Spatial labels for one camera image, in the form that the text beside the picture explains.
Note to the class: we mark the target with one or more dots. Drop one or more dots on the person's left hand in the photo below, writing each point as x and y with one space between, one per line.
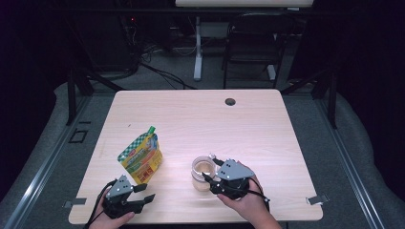
106 221

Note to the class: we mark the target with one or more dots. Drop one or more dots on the aluminium floor rail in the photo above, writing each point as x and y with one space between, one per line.
47 162
348 165

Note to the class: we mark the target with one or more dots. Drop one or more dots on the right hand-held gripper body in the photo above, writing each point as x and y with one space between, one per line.
232 181

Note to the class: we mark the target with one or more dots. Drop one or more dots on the grey tape piece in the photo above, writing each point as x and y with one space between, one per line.
74 202
316 199

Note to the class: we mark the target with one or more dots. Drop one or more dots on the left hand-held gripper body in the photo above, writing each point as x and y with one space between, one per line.
119 200

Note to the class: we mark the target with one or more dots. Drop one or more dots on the black computer tower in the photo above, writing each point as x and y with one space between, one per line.
105 44

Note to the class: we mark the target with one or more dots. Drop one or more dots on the white desk leg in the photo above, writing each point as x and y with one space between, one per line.
198 47

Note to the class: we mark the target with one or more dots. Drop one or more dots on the clear glass jar hinged lid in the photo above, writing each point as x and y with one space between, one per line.
202 175

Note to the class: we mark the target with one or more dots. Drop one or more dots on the person's right hand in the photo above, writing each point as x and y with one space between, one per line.
248 203

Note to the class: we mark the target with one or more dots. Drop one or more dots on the white desk top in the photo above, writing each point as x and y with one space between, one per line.
245 3

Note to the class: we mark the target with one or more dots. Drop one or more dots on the white desk foot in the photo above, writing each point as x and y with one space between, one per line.
271 72

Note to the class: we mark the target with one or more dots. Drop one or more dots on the black metal stand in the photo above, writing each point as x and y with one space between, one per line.
332 101
72 95

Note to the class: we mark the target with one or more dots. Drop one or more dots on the yellow spout pouch green cap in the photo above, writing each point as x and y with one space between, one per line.
141 157

